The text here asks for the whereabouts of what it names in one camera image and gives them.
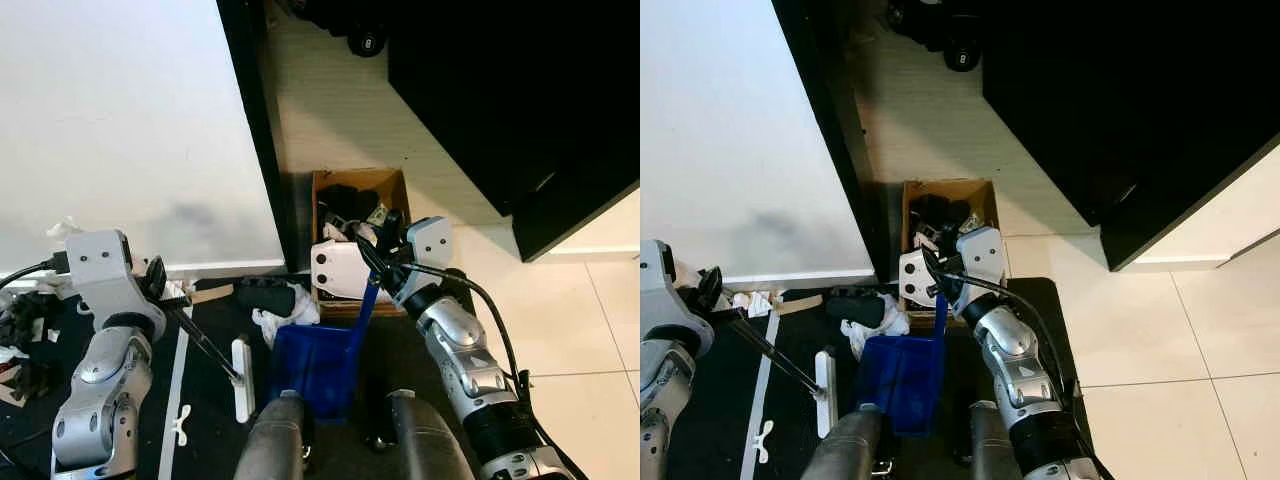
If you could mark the black cylinder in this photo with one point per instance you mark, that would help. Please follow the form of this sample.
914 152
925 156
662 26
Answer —
265 293
855 302

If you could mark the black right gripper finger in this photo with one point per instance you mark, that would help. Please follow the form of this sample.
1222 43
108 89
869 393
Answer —
368 252
930 264

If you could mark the clear crumpled plastic wrap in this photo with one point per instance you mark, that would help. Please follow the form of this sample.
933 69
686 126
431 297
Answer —
65 228

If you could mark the grey robot leg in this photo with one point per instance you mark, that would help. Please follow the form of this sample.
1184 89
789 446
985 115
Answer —
425 440
845 450
990 445
270 440

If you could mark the white Y-shaped plastic piece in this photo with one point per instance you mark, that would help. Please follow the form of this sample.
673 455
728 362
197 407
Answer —
762 440
181 425

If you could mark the black crumpled glove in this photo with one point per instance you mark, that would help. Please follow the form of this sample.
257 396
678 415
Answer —
20 318
30 378

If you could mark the black cabinet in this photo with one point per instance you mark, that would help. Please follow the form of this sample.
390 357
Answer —
500 100
1100 100

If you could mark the white tape line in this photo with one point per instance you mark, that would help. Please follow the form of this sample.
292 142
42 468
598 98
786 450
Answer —
172 400
757 400

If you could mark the black floor mat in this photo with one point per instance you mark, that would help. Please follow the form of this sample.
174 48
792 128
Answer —
400 350
790 420

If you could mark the small white crumpled tissue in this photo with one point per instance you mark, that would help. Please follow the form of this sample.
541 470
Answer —
750 300
175 290

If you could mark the grey right robot leg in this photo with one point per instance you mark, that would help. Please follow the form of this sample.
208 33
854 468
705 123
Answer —
425 440
990 445

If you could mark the black dumbbell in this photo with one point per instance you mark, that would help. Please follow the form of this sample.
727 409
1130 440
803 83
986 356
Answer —
366 42
962 55

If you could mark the brown cardboard strip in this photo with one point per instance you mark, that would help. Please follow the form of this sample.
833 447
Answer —
210 293
790 303

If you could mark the black door frame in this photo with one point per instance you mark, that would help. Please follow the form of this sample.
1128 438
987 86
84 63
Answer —
255 120
820 120

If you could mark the black parts in box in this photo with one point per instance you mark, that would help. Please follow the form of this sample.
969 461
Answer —
345 200
930 212

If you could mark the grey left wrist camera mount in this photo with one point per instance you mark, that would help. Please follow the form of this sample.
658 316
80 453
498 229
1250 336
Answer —
655 280
100 265

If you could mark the brown cardboard box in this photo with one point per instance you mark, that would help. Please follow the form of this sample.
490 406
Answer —
975 190
385 185

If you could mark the grey left robot leg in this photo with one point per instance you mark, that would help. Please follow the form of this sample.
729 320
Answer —
270 440
845 450

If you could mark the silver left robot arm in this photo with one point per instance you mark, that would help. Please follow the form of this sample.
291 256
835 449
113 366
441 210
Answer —
665 390
100 380

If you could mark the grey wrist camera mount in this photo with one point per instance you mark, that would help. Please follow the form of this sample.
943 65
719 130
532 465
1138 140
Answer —
655 280
982 250
100 265
432 245

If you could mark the blue plastic dustpan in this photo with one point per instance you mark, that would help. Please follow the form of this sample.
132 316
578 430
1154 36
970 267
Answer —
900 380
310 370

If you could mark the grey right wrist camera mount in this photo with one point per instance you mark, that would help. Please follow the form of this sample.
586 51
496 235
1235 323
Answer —
432 245
982 250

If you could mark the white plastic shell part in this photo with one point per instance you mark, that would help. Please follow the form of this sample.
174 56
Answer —
915 275
340 270

